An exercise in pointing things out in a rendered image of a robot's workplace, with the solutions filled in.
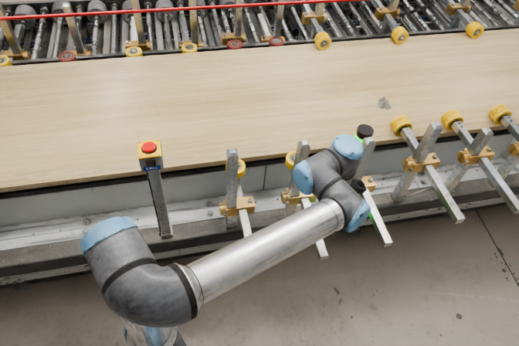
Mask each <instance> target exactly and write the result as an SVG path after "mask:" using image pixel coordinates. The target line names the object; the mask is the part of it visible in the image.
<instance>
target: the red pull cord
mask: <svg viewBox="0 0 519 346"><path fill-rule="evenodd" d="M354 1H368V0H310V1H295V2H266V3H251V4H237V5H208V6H193V7H179V8H150V9H135V10H120V11H106V12H78V13H63V14H48V15H20V16H5V17H0V21H2V20H16V19H44V18H59V17H73V16H87V15H115V14H129V13H143V12H171V11H185V10H199V9H214V8H242V7H256V6H270V5H298V4H312V3H326V2H354Z"/></svg>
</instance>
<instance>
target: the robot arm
mask: <svg viewBox="0 0 519 346"><path fill-rule="evenodd" d="M363 150H364V148H363V145H362V143H361V142H360V141H359V140H358V139H357V138H356V137H354V136H351V135H349V134H341V135H338V136H337V137H336V138H335V139H334V140H333V142H332V145H331V146H330V147H329V148H326V149H324V150H323V151H320V152H318V153H317V154H315V155H313V156H311V157H309V158H308V159H306V160H302V162H301V163H299V164H297V165H296V166H295V167H294V168H293V179H294V181H295V184H296V186H297V187H298V189H299V190H300V191H301V192H302V193H303V194H305V195H311V193H312V194H313V195H314V196H315V197H316V198H317V199H318V203H316V204H314V205H311V206H309V207H307V208H305V209H303V210H301V211H299V212H297V213H294V214H293V215H290V216H288V217H286V218H285V219H282V220H280V221H278V222H275V223H274V224H272V225H270V226H267V227H266V228H263V229H261V230H259V231H257V232H255V233H253V234H251V235H249V236H246V237H244V238H242V239H240V240H238V241H236V242H234V243H231V244H229V245H227V246H225V247H223V248H221V249H219V250H217V251H215V252H213V253H210V254H209V255H207V256H204V257H202V258H201V259H197V260H196V261H194V262H192V263H190V264H188V265H186V266H182V265H180V264H177V263H171V264H169V265H167V266H159V265H158V262H157V261H156V259H155V258H154V256H153V254H152V252H151V251H150V249H149V248H148V245H147V243H146V242H145V241H144V239H143V237H142V235H141V234H140V232H139V230H138V229H137V225H135V224H134V222H133V220H132V219H130V218H128V217H126V216H117V217H113V218H110V219H106V220H104V221H102V222H100V223H98V224H96V225H95V226H94V227H92V228H91V229H90V230H88V232H87V233H86V234H85V235H84V236H83V238H82V239H81V242H80V247H81V249H82V251H83V252H82V254H83V256H85V258H86V261H87V263H88V265H89V267H90V269H91V271H92V273H93V276H94V278H95V280H96V282H97V284H98V286H99V288H100V290H101V293H102V294H103V297H104V300H105V301H106V303H107V305H108V307H109V308H110V309H111V310H112V311H113V312H114V313H115V314H116V315H118V316H119V317H120V319H121V320H122V322H123V324H124V336H125V340H126V342H127V346H187V345H186V343H185V342H184V340H183V338H182V336H181V335H180V333H179V331H178V327H177V326H180V325H182V324H185V323H187V322H189V321H191V320H193V319H194V318H196V317H197V316H198V313H199V311H200V307H201V306H202V305H203V304H205V303H207V302H209V301H210V300H212V299H214V298H216V297H218V296H219V295H221V294H223V293H225V292H226V291H228V290H231V289H232V288H234V287H236V286H238V285H240V284H241V283H243V282H245V281H247V280H249V279H250V278H252V277H254V276H256V275H257V274H259V273H262V272H263V271H265V270H267V269H269V268H270V267H272V266H274V265H276V264H278V263H280V262H281V261H283V260H285V259H287V258H288V257H290V256H292V255H294V254H296V253H298V252H300V251H301V250H303V249H305V248H307V247H308V246H311V245H312V244H314V243H316V242H318V241H319V240H321V239H323V238H325V237H327V236H329V235H330V234H332V233H334V232H337V231H340V230H341V229H343V228H345V231H347V232H353V231H355V230H356V229H357V228H358V227H359V226H360V225H361V224H362V223H363V222H364V221H365V220H366V219H367V217H368V216H369V214H370V212H371V207H370V205H369V204H368V203H367V202H366V201H365V199H364V198H362V197H361V196H360V195H359V194H363V193H364V192H365V191H366V190H367V188H366V187H365V184H364V183H363V181H362V180H359V179H355V178H353V177H354V174H355V172H356V170H357V167H358V164H359V162H360V160H361V158H362V155H363Z"/></svg>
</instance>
